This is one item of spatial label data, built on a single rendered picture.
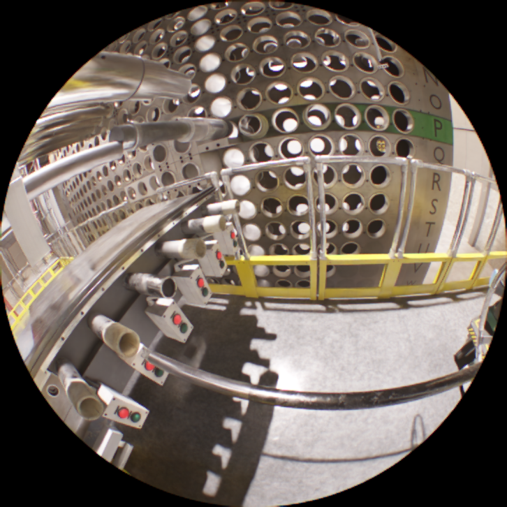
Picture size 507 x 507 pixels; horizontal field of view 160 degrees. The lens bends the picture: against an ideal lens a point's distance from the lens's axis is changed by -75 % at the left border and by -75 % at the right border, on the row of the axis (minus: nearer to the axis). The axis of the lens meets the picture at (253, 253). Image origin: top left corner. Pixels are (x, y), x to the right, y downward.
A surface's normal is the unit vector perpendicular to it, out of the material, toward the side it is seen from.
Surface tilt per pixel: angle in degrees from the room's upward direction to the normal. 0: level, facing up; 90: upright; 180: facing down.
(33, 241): 90
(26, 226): 90
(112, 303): 90
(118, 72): 116
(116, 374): 90
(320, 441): 0
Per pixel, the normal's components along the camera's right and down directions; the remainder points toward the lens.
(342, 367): -0.20, -0.82
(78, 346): 0.94, -0.01
